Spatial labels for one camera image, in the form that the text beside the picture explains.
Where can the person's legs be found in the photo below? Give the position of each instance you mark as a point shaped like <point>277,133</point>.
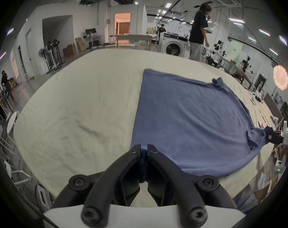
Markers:
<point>246,198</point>

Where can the white desk with monitor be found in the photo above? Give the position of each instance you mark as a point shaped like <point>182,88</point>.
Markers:
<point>93,38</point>

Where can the dark blue shirt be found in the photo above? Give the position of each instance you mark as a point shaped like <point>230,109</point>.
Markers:
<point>181,115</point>

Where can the white standing fan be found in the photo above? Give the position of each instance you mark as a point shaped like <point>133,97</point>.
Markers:
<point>42,53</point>

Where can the round glowing lamp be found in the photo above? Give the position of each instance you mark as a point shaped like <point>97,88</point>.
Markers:
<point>280,77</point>

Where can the long pale table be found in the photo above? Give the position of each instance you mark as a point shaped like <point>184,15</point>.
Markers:
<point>133,37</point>

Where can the white stand with black discs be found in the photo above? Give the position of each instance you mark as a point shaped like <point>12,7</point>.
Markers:
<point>55,45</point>
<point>49,48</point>

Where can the bed with beige sheet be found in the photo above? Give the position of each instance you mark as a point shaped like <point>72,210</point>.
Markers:
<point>87,91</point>

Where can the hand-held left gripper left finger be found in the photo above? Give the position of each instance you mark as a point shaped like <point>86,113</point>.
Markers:
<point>125,167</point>

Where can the white chair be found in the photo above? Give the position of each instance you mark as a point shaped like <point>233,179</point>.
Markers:
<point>11,122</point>
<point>15,173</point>

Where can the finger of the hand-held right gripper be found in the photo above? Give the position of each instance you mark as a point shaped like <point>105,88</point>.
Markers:
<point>268,133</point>

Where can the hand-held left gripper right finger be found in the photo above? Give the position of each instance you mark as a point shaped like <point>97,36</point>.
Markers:
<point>165,170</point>

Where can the brown carton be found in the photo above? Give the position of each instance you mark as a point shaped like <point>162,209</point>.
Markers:
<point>69,50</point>

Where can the flat brown cardboard sheet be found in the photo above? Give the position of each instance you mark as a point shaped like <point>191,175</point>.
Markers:
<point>81,44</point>

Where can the white washing machine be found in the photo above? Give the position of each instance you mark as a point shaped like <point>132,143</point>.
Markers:
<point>173,47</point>

